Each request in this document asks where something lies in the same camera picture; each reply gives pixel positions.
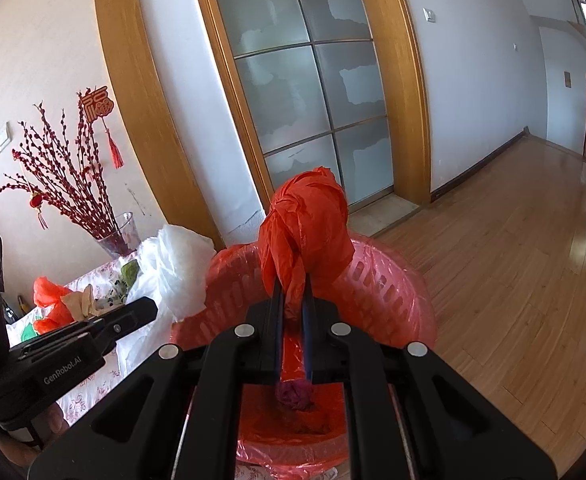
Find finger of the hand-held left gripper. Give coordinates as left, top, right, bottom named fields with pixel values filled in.
left=17, top=296, right=159, bottom=358

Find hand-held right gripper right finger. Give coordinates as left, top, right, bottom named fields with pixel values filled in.
left=301, top=275, right=556, bottom=480

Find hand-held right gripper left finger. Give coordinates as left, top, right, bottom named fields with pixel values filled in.
left=28, top=280, right=287, bottom=480

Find white plastic bag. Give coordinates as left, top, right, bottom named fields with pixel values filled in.
left=118, top=224, right=215, bottom=381

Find red lined waste basket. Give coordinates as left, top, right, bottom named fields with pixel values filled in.
left=170, top=237, right=439, bottom=480

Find person's left hand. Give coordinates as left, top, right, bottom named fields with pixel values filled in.
left=0, top=405, right=70, bottom=468

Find patterned wrapper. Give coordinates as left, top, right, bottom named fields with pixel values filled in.
left=97, top=280, right=126, bottom=311

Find green plastic bag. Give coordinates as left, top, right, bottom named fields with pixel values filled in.
left=120, top=260, right=140, bottom=292

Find brown crumpled paper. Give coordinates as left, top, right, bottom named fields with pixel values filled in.
left=60, top=284, right=97, bottom=322

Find floral tablecloth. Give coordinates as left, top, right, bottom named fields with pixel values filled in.
left=6, top=255, right=174, bottom=428

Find glass vase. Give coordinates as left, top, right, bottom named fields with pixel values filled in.
left=96, top=211, right=139, bottom=259

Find small orange plastic bag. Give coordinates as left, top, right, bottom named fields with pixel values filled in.
left=33, top=276, right=74, bottom=336

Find small red lantern ornament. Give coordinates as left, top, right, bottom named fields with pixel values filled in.
left=29, top=191, right=49, bottom=231

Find red berry branches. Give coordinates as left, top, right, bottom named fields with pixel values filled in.
left=0, top=91, right=119, bottom=253

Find frosted glass sliding door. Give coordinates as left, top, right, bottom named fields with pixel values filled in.
left=208, top=0, right=395, bottom=207

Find red knot wall ornament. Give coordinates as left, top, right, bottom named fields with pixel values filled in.
left=82, top=85, right=125, bottom=170

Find wooden door frame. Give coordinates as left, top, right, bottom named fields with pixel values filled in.
left=92, top=0, right=432, bottom=252

